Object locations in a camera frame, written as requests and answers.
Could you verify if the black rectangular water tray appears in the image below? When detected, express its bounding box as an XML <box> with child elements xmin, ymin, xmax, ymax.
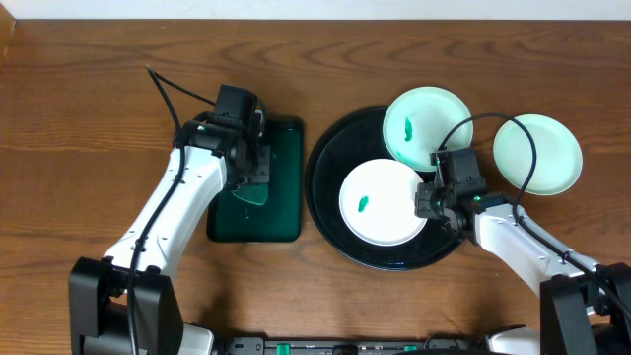
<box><xmin>206</xmin><ymin>117</ymin><xmax>304</xmax><ymax>244</ymax></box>

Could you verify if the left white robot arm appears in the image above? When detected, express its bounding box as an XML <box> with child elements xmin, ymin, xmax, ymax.
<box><xmin>69</xmin><ymin>109</ymin><xmax>270</xmax><ymax>354</ymax></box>

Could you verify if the round black tray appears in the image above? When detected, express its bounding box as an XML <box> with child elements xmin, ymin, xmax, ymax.
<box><xmin>305</xmin><ymin>106</ymin><xmax>464</xmax><ymax>271</ymax></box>

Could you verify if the white plate green stain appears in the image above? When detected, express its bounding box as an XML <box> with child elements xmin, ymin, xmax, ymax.
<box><xmin>338</xmin><ymin>159</ymin><xmax>427</xmax><ymax>247</ymax></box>

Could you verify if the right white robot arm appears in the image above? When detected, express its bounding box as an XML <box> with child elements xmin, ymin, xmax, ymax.
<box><xmin>415</xmin><ymin>182</ymin><xmax>630</xmax><ymax>354</ymax></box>

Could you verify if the light green plate green stain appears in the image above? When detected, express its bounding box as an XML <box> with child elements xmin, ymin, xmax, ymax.
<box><xmin>383</xmin><ymin>86</ymin><xmax>471</xmax><ymax>173</ymax></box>

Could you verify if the right black cable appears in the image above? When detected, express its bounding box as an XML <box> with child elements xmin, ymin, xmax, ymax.
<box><xmin>436</xmin><ymin>112</ymin><xmax>631</xmax><ymax>317</ymax></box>

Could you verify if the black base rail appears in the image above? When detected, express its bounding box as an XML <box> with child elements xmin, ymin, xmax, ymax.
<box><xmin>211</xmin><ymin>337</ymin><xmax>491</xmax><ymax>355</ymax></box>

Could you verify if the green scouring pad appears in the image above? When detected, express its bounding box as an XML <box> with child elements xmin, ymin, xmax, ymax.
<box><xmin>232</xmin><ymin>183</ymin><xmax>269</xmax><ymax>206</ymax></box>

